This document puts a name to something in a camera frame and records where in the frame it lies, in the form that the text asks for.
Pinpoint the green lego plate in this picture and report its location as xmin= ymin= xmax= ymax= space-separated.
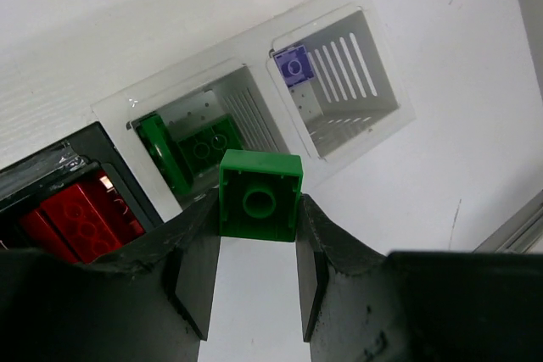
xmin=176 ymin=114 xmax=244 ymax=175

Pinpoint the black double container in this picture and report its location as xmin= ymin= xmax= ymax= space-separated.
xmin=1 ymin=122 xmax=162 ymax=252

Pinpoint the red rectangular lego brick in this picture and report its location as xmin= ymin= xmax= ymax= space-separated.
xmin=40 ymin=180 xmax=144 ymax=263

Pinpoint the red curved lego brick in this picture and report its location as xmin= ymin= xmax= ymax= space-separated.
xmin=18 ymin=209 xmax=80 ymax=264

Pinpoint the white double container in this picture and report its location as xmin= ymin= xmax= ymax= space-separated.
xmin=92 ymin=0 xmax=415 ymax=220

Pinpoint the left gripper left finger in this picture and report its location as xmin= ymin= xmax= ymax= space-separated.
xmin=1 ymin=190 xmax=221 ymax=361

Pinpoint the aluminium rail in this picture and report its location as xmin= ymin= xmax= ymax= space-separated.
xmin=474 ymin=192 xmax=542 ymax=253

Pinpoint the green square lego brick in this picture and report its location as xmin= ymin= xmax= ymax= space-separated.
xmin=219 ymin=149 xmax=304 ymax=242

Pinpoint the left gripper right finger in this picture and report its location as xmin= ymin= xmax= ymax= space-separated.
xmin=295 ymin=195 xmax=542 ymax=361

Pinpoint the purple small lego brick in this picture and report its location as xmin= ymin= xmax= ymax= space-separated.
xmin=273 ymin=44 xmax=315 ymax=88

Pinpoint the green curved lego brick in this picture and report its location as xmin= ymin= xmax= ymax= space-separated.
xmin=135 ymin=113 xmax=193 ymax=195

